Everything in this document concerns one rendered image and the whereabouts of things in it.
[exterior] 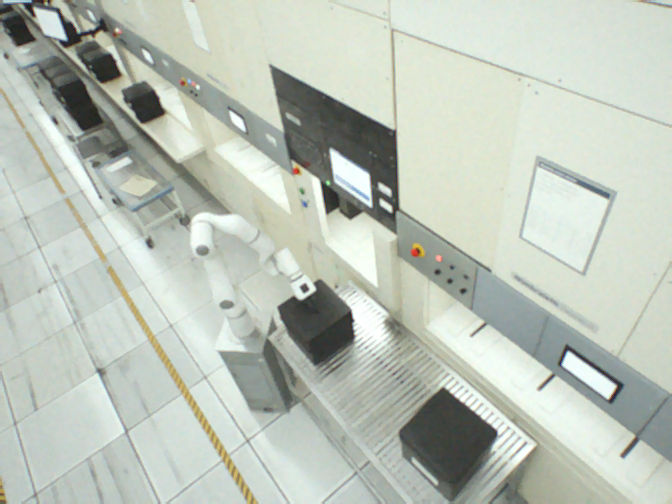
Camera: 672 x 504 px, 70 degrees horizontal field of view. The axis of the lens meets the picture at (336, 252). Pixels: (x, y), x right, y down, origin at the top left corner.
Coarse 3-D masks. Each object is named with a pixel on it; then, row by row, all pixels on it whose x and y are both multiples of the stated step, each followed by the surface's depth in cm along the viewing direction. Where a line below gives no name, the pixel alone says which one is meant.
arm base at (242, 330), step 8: (248, 312) 261; (232, 320) 254; (240, 320) 255; (248, 320) 260; (256, 320) 272; (232, 328) 261; (240, 328) 259; (248, 328) 263; (256, 328) 269; (232, 336) 267; (240, 336) 265; (248, 336) 266; (256, 336) 266
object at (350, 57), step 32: (256, 0) 207; (288, 0) 187; (320, 0) 171; (352, 0) 157; (384, 0) 146; (288, 32) 199; (320, 32) 181; (352, 32) 166; (384, 32) 153; (288, 64) 214; (320, 64) 192; (352, 64) 175; (384, 64) 161; (352, 96) 187; (384, 96) 170; (288, 128) 249; (320, 160) 238; (352, 160) 213; (384, 192) 205
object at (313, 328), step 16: (320, 288) 251; (288, 304) 247; (304, 304) 245; (320, 304) 244; (336, 304) 243; (288, 320) 240; (304, 320) 238; (320, 320) 237; (336, 320) 236; (352, 320) 245; (304, 336) 232; (320, 336) 234
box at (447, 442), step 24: (432, 408) 199; (456, 408) 198; (408, 432) 194; (432, 432) 192; (456, 432) 191; (480, 432) 190; (408, 456) 205; (432, 456) 186; (456, 456) 185; (480, 456) 187; (432, 480) 197; (456, 480) 179
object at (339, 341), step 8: (352, 328) 250; (336, 336) 244; (344, 336) 249; (352, 336) 254; (296, 344) 257; (328, 344) 244; (336, 344) 249; (344, 344) 254; (304, 352) 251; (320, 352) 243; (328, 352) 248; (312, 360) 245; (320, 360) 247
